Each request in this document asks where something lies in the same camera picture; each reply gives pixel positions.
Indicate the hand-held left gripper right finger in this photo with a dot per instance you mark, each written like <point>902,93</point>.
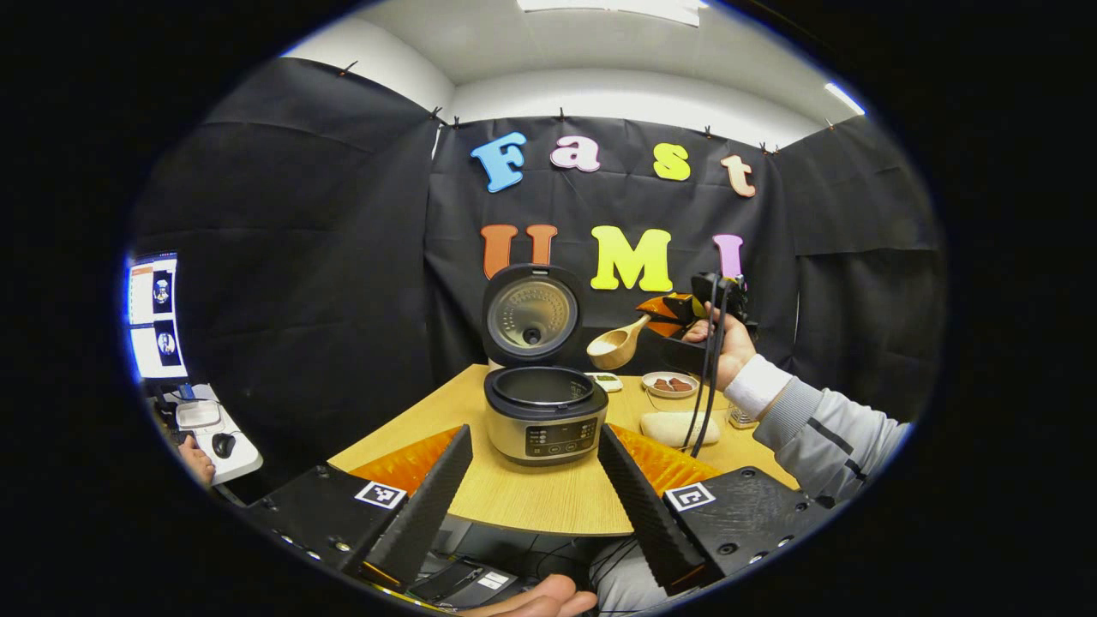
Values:
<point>643,506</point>

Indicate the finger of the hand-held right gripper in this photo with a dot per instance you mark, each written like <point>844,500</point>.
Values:
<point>668,307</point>
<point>681,353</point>

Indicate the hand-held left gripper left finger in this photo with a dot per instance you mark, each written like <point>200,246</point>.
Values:
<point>428,506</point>

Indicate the wooden spoon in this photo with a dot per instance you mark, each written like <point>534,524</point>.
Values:
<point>610,347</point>

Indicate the white rice container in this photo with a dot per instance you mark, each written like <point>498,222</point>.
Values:
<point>673,428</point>

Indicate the dark grey rice cooker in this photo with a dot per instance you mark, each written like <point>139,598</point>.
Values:
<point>544,420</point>

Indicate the white oval plate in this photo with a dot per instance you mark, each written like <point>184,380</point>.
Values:
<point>668,392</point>

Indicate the person's grey trousers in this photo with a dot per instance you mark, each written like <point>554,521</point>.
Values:
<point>621,583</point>

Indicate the white divided bean dish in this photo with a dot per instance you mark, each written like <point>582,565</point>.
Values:
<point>604,381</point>

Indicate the black case with white label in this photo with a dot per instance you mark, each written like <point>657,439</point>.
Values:
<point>467,581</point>

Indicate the white side desk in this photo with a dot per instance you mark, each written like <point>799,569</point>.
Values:
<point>244,454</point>

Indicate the black computer mouse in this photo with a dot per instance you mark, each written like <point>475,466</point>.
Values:
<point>224,446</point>

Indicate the small ceiling light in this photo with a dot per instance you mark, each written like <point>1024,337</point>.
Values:
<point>844,97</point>

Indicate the black backdrop cloth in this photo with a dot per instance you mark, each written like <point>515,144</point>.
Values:
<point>300,257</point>

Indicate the long ceiling light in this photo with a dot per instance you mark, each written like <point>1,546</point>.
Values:
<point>613,8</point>

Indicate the computer monitor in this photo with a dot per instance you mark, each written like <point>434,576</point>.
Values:
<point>157,317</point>

